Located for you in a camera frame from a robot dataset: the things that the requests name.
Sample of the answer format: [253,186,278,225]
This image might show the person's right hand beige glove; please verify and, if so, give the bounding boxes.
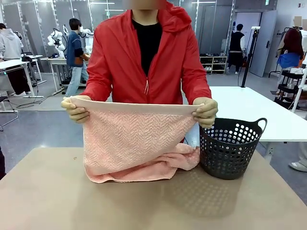
[60,96,91,125]

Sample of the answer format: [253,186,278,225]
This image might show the person's left hand beige glove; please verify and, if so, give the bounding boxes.
[191,97,219,129]

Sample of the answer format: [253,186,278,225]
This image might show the dark grey perforated plastic basket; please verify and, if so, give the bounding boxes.
[199,117,268,181]

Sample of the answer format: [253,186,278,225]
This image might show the pink terry towel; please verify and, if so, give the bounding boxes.
[62,95,201,184]

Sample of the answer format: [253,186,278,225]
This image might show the person's right forearm red sleeve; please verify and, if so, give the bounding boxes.
[80,79,113,102]

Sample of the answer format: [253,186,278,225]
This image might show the white shoe rack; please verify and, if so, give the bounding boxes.
[199,53,228,74]

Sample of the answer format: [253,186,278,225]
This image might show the large white table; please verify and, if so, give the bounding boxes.
[208,86,307,166]

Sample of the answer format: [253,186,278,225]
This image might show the person in blue jacket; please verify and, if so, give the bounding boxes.
[64,18,91,98]

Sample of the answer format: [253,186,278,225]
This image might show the red hooded jacket torso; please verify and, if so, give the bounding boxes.
[80,1,213,106]

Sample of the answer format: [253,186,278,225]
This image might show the person in black vest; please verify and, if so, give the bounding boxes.
[226,23,247,75]

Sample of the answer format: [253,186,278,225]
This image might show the black tripod with white light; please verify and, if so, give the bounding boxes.
[238,26,261,88]

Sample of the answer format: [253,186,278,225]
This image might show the white desk with black items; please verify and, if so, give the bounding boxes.
[0,58,47,99]

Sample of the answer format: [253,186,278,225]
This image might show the black utility cart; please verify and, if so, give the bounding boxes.
[274,68,307,103]

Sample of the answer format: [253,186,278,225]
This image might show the dark blurry object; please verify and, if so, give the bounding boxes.
[0,146,7,181]

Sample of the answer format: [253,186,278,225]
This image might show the grey open door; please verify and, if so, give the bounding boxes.
[249,11,278,78]

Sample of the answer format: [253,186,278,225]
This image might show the white stand leg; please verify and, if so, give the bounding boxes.
[291,71,307,113]

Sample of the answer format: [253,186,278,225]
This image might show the black t-shirt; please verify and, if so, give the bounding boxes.
[131,19,164,78]

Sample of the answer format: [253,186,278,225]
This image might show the blue cloth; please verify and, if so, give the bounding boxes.
[276,52,304,69]

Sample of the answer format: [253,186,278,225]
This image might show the person's leg white trousers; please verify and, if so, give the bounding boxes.
[288,141,307,173]

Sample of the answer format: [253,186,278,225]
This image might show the clothes rack with coats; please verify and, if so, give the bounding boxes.
[268,26,305,78]

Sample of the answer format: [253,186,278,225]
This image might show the white desk with crossbar frame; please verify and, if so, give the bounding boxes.
[40,57,72,94]

